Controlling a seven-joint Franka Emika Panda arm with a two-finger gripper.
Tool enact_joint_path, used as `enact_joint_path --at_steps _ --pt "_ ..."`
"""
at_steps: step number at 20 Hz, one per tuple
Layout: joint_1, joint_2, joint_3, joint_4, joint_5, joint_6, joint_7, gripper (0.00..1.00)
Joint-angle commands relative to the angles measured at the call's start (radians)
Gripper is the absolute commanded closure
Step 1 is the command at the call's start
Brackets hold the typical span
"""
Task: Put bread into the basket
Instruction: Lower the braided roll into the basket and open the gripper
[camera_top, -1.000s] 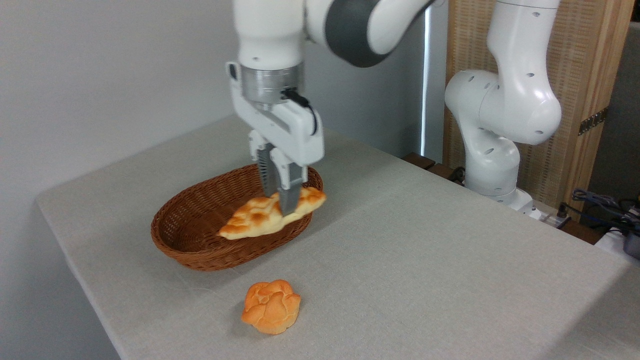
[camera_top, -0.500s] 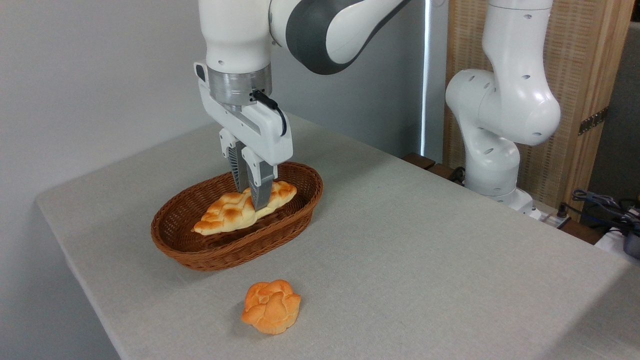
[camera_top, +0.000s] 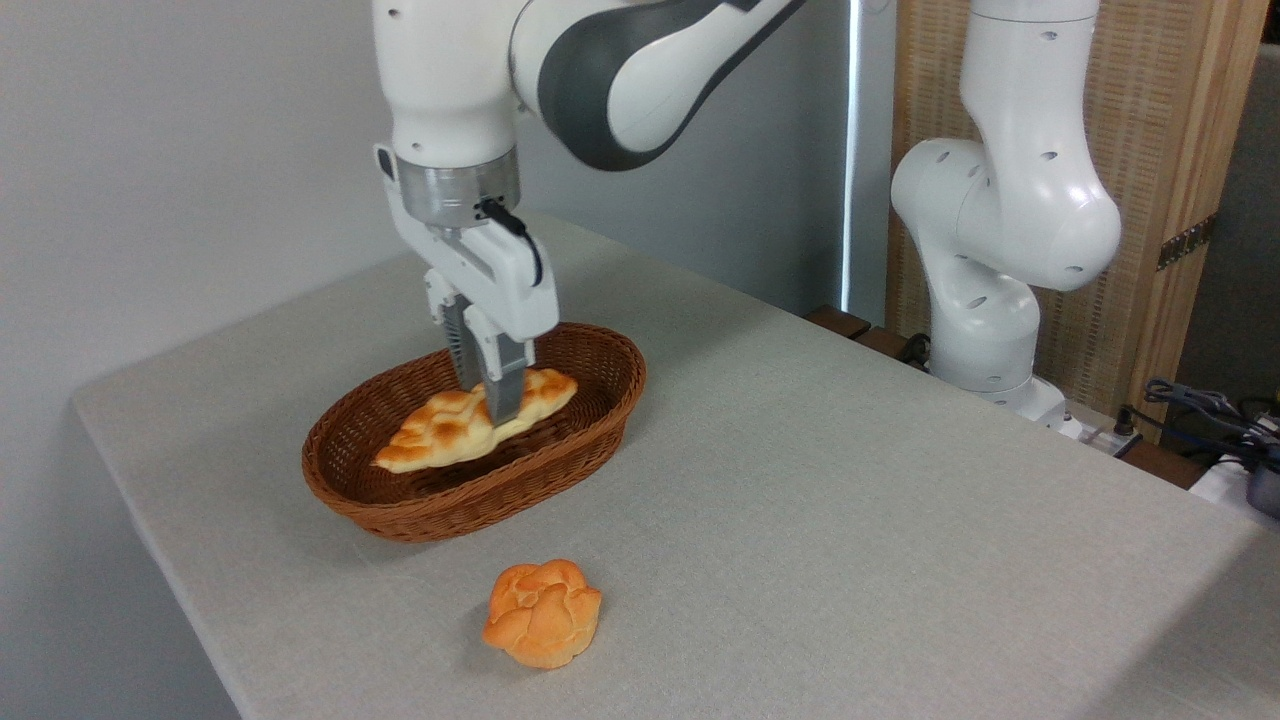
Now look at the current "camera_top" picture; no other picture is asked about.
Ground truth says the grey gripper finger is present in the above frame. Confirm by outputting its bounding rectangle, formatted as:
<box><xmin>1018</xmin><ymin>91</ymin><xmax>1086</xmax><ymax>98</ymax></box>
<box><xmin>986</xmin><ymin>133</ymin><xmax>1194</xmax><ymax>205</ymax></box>
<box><xmin>424</xmin><ymin>268</ymin><xmax>483</xmax><ymax>391</ymax></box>
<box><xmin>463</xmin><ymin>305</ymin><xmax>536</xmax><ymax>425</ymax></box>

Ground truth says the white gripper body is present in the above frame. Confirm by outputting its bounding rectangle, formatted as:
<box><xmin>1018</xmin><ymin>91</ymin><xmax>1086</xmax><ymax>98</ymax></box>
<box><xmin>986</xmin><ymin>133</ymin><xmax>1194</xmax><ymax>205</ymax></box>
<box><xmin>374</xmin><ymin>143</ymin><xmax>560</xmax><ymax>344</ymax></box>

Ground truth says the long braided bread loaf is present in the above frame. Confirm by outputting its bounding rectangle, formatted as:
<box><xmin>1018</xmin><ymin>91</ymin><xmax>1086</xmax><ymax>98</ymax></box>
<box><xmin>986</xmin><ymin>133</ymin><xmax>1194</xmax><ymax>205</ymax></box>
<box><xmin>373</xmin><ymin>368</ymin><xmax>579</xmax><ymax>474</ymax></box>

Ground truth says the brown wicker oval basket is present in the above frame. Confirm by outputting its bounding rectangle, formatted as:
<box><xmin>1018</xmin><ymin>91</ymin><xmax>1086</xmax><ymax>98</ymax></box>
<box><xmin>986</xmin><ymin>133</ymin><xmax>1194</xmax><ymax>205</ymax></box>
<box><xmin>302</xmin><ymin>322</ymin><xmax>647</xmax><ymax>544</ymax></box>

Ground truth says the round orange bread roll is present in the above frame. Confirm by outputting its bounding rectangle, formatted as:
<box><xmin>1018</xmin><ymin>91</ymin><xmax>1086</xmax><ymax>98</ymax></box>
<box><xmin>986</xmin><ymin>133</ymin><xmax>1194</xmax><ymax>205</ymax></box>
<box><xmin>482</xmin><ymin>559</ymin><xmax>603</xmax><ymax>670</ymax></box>

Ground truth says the white vertical light strip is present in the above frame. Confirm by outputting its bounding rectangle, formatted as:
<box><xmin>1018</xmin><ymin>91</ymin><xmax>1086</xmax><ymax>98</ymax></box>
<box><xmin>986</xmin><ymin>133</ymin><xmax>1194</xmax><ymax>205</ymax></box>
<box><xmin>840</xmin><ymin>0</ymin><xmax>863</xmax><ymax>313</ymax></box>

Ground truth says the grey tablecloth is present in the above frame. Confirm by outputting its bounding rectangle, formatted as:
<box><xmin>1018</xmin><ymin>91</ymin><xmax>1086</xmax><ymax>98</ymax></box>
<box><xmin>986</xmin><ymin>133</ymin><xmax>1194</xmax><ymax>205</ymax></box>
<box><xmin>70</xmin><ymin>210</ymin><xmax>1280</xmax><ymax>720</ymax></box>

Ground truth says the metal screen hinge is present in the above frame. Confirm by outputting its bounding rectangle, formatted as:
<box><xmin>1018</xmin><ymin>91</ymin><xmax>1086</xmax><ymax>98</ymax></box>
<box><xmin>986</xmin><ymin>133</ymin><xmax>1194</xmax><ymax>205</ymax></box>
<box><xmin>1157</xmin><ymin>213</ymin><xmax>1218</xmax><ymax>272</ymax></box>

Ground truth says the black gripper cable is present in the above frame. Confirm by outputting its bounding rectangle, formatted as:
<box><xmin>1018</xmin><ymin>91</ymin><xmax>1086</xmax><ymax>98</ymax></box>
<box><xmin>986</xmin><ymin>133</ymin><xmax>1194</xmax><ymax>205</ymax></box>
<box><xmin>477</xmin><ymin>197</ymin><xmax>544</xmax><ymax>288</ymax></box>

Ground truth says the dark cable bundle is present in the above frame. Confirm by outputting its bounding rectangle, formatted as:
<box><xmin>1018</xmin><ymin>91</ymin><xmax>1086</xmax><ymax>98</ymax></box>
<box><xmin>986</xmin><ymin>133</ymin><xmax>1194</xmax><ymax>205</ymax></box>
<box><xmin>1115</xmin><ymin>377</ymin><xmax>1280</xmax><ymax>471</ymax></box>

